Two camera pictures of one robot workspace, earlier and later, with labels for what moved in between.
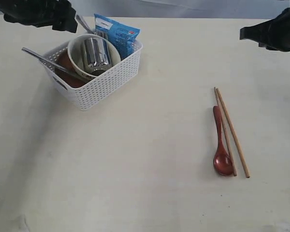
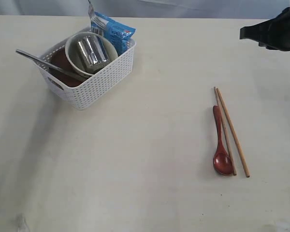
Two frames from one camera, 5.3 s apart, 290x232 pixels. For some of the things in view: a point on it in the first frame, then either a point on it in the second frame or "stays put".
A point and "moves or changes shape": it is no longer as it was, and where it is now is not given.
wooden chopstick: (233, 134) stays put
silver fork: (85, 23) to (95, 19)
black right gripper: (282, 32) stays put
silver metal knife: (54, 65) moves or changes shape
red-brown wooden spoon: (223, 164) stays put
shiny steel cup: (96, 55) moves or changes shape
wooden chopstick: (232, 161) stays put
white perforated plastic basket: (87, 95) moves or changes shape
